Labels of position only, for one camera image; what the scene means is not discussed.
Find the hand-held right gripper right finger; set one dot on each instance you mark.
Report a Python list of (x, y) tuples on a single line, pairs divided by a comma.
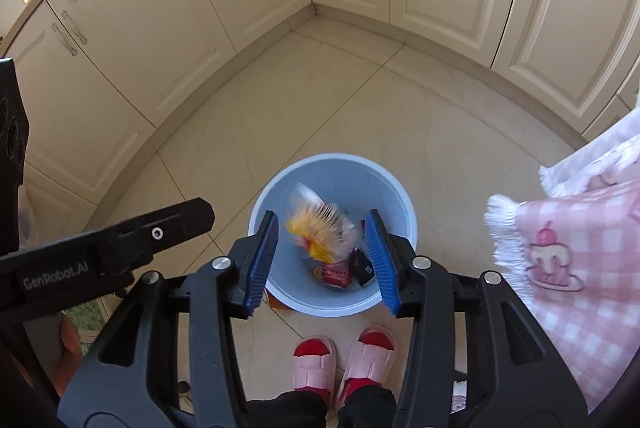
[(382, 258)]

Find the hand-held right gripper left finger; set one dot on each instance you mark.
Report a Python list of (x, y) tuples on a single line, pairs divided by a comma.
[(260, 258)]

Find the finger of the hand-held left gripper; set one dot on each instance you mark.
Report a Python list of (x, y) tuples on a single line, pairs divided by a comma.
[(170, 223)]

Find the clear yellow snack wrapper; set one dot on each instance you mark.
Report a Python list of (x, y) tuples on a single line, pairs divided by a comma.
[(315, 233)]

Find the light blue trash bin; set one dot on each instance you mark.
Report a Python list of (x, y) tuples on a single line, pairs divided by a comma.
[(340, 178)]

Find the black snack packet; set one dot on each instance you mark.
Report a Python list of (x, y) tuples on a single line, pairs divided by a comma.
[(362, 265)]

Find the orange wrapper on floor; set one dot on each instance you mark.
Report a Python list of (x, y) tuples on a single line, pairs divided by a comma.
[(277, 303)]

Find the red snack packet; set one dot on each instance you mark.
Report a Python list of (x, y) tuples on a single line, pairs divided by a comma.
[(336, 275)]

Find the pink slipper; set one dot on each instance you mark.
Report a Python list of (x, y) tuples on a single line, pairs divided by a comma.
[(314, 368), (367, 358)]

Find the person's right leg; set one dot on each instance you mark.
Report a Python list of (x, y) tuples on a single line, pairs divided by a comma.
[(367, 408)]

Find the person's leg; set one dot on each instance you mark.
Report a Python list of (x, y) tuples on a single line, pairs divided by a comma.
[(290, 410), (367, 408)]

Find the person's left leg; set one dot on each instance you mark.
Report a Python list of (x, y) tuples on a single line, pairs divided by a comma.
[(290, 410)]

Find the pink checked tablecloth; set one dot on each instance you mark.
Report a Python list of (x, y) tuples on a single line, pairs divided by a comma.
[(590, 283)]

